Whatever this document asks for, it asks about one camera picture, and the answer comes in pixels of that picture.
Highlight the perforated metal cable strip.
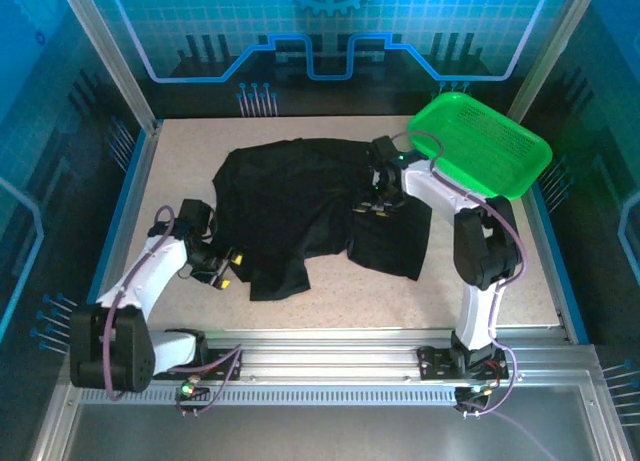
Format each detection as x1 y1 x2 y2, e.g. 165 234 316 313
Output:
79 384 459 407

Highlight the green plastic basket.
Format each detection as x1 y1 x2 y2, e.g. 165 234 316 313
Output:
406 91 554 202

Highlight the aluminium frame post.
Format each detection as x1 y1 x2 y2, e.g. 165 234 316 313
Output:
55 0 162 133
507 0 599 125

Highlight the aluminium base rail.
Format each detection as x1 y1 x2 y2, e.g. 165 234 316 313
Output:
144 328 599 388

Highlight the black t-shirt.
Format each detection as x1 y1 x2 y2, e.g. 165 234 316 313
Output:
211 137 434 303

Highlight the small lit circuit board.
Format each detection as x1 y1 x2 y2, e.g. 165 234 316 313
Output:
178 378 211 402
454 384 494 407

